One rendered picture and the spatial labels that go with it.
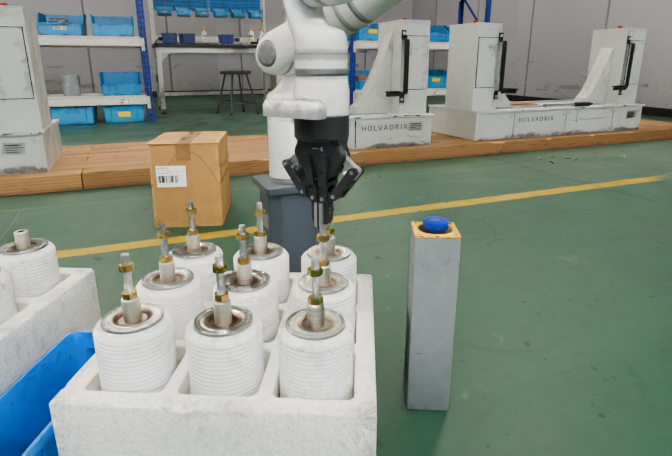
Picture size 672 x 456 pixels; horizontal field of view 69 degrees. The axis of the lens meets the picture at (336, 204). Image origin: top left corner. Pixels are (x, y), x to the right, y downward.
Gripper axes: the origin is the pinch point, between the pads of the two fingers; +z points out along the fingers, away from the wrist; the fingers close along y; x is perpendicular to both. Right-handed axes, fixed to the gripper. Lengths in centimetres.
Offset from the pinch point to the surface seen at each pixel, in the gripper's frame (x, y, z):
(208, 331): 19.1, 3.7, 10.6
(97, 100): -214, 403, 14
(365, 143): -190, 101, 24
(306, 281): 1.4, 2.0, 10.5
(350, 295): -0.1, -4.7, 11.6
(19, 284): 20, 49, 16
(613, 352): -49, -38, 36
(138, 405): 26.7, 8.0, 18.0
